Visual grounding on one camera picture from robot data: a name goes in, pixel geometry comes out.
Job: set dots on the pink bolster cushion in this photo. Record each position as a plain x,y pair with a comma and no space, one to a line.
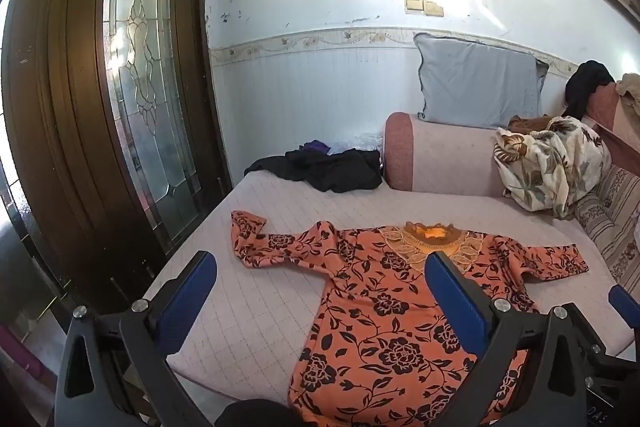
440,157

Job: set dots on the black clothes pile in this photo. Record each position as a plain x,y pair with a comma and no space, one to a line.
340,172

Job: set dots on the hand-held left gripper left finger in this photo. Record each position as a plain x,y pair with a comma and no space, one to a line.
187,302

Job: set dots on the black garment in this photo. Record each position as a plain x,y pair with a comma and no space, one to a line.
587,87

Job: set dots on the beige cloth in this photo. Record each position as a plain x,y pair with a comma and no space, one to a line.
630,99

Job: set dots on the brown cloth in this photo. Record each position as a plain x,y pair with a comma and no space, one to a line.
527,125

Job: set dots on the pink sofa backrest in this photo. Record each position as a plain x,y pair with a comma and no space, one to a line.
612,127

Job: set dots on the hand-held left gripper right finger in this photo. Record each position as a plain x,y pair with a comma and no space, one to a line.
455,302

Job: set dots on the clear plastic bag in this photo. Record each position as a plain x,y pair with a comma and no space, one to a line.
360,141

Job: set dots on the purple cloth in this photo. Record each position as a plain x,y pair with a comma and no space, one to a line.
316,147

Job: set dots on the beige wall switch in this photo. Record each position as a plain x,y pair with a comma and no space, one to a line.
433,8
414,5

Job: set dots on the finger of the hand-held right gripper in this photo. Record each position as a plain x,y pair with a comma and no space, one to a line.
625,304

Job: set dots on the striped sofa cushion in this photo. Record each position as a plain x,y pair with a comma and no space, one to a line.
617,222

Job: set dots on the wooden door with stained glass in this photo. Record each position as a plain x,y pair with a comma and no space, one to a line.
65,107

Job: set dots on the grey pillow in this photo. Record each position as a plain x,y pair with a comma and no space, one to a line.
475,82

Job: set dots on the cream floral blanket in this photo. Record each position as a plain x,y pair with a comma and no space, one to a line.
550,167

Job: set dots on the orange floral shirt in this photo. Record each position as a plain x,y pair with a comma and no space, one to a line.
380,332

